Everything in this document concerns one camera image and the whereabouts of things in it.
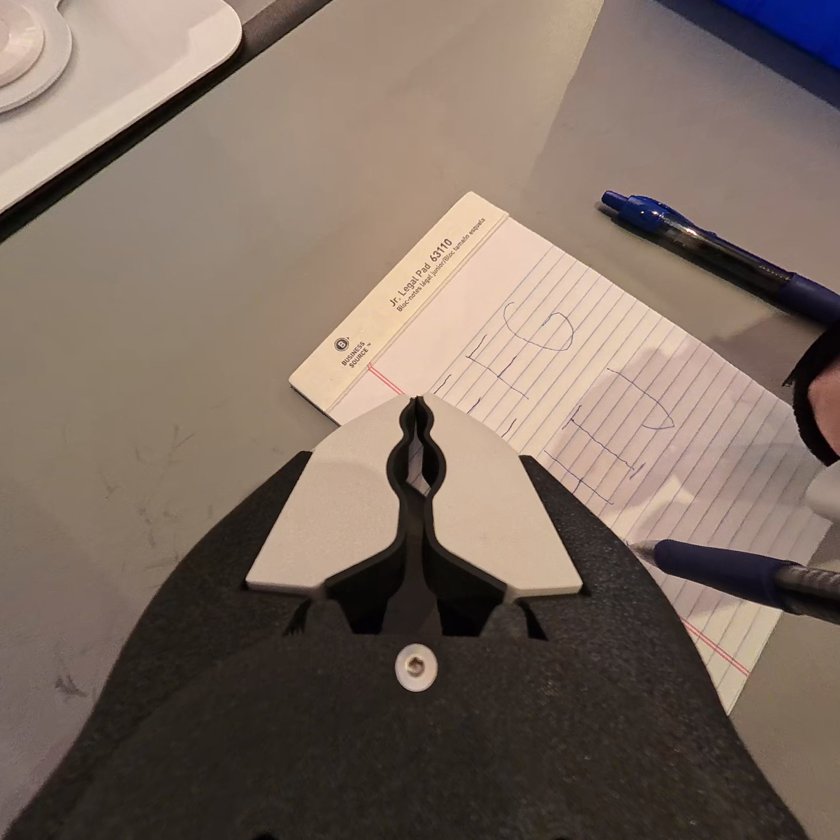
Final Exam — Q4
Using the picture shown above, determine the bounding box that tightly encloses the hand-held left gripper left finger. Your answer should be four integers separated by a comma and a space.
246, 395, 416, 599

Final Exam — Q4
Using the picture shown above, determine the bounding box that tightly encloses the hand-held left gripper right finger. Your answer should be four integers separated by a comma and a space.
419, 394, 584, 600

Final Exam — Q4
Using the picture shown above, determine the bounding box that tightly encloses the blue pen with dark grip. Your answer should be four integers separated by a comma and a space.
626, 538, 840, 626

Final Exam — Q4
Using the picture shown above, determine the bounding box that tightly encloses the white lined notepad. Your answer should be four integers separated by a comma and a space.
290, 192, 831, 716

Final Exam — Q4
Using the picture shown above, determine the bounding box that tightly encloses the blue pen with clear barrel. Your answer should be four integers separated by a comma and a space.
600, 190, 840, 326

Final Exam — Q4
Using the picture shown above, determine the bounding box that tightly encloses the person's right hand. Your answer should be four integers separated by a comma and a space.
810, 369, 840, 454

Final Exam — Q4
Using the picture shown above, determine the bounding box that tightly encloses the blue plastic bin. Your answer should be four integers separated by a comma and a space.
715, 0, 840, 70

